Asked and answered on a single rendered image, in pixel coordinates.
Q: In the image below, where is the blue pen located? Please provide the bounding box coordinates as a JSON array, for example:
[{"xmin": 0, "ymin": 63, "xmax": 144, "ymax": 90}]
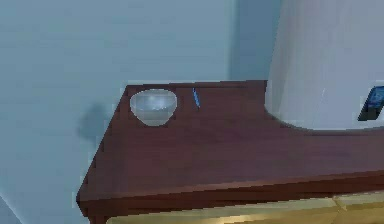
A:
[{"xmin": 191, "ymin": 87, "xmax": 201, "ymax": 109}]

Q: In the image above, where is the clear glass bowl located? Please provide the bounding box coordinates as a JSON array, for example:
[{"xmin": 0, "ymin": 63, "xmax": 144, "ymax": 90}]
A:
[{"xmin": 129, "ymin": 88, "xmax": 178, "ymax": 127}]

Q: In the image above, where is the red-brown wooden desk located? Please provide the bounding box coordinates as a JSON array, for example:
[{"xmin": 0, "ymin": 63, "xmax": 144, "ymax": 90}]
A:
[{"xmin": 75, "ymin": 79, "xmax": 384, "ymax": 224}]

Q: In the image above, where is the black phone with blue screen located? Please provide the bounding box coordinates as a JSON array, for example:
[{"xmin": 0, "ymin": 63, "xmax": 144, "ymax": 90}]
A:
[{"xmin": 357, "ymin": 85, "xmax": 384, "ymax": 122}]

